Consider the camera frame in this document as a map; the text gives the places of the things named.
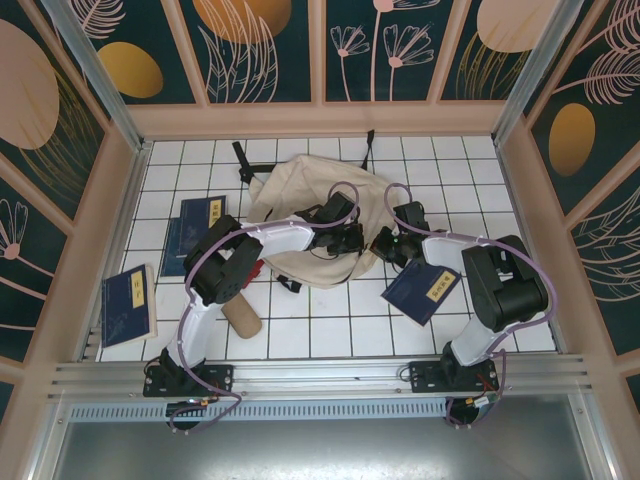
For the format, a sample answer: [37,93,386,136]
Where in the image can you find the brown fabric pencil case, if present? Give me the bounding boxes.
[219,292,264,341]

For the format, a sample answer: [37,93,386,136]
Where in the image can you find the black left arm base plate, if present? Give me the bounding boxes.
[143,363,235,399]

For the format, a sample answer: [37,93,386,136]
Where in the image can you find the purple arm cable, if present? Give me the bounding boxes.
[167,180,362,436]
[383,182,559,430]

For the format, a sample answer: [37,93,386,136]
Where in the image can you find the beige canvas backpack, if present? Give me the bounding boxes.
[231,129,396,294]

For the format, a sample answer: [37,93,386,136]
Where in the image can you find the aluminium corner post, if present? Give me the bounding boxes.
[492,0,581,146]
[39,0,154,154]

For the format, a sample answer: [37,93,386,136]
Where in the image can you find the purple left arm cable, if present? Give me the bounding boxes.
[167,180,362,436]

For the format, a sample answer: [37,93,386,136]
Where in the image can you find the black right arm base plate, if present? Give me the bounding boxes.
[408,359,501,396]

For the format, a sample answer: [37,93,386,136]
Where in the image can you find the slotted grey cable duct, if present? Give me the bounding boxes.
[67,402,454,424]

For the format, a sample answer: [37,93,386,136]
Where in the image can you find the grey metal sheet panel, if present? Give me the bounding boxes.
[27,394,616,480]

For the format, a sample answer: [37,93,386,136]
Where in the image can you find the aluminium left corner post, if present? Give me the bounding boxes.
[39,0,154,154]

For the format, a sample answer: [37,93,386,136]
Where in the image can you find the aluminium side rail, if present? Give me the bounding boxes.
[77,141,154,362]

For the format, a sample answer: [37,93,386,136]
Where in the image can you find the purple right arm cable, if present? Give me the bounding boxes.
[383,182,559,430]

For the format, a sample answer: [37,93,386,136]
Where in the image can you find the aluminium right corner post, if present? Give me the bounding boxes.
[492,0,581,146]

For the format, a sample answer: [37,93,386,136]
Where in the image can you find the aluminium mounting rail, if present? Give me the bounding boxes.
[47,353,599,401]

